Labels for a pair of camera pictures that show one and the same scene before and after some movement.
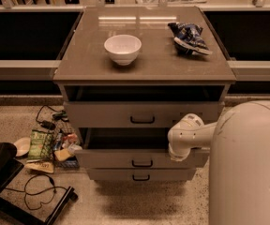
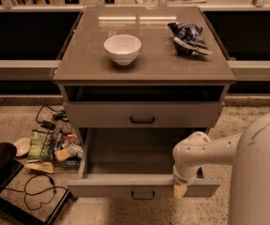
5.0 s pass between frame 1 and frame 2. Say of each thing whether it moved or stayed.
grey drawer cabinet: stayed
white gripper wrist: moved
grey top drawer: stayed
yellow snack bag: stayed
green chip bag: stayed
